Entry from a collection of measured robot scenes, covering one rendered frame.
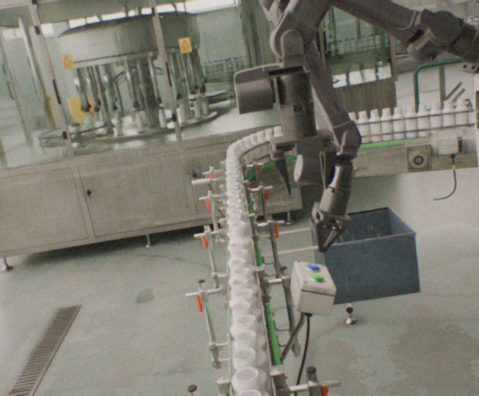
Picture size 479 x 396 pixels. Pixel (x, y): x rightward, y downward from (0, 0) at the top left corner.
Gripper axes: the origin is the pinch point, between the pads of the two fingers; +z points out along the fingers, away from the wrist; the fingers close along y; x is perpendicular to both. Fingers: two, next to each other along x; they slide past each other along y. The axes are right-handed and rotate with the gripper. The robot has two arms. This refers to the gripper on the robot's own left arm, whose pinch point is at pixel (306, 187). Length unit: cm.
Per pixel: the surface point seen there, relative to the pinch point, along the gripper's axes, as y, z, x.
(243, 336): -15.1, 24.6, -3.8
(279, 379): -10.0, 29.5, -11.0
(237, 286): -15.6, 23.6, 16.4
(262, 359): -12.4, 27.9, -6.7
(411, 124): 80, 30, 205
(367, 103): 143, 67, 576
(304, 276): -0.4, 27.8, 25.9
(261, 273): -10.0, 29.0, 34.0
